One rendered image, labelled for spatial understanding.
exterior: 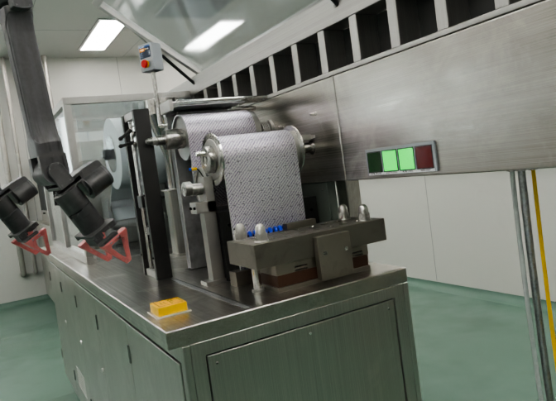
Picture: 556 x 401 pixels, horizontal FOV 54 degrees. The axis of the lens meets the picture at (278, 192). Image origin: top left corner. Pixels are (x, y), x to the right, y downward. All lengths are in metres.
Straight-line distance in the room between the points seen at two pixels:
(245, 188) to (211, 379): 0.53
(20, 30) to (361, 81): 0.81
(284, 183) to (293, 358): 0.51
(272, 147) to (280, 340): 0.55
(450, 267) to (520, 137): 3.58
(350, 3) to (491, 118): 0.54
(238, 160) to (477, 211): 3.07
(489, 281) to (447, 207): 0.65
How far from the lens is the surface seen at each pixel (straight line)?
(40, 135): 1.25
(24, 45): 1.28
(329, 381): 1.41
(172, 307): 1.32
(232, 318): 1.24
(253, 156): 1.53
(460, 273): 4.62
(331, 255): 1.39
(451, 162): 1.27
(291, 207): 1.58
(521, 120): 1.15
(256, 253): 1.31
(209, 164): 1.51
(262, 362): 1.30
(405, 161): 1.36
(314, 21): 1.67
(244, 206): 1.51
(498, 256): 4.34
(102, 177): 1.28
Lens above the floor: 1.21
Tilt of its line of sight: 3 degrees down
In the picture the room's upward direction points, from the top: 8 degrees counter-clockwise
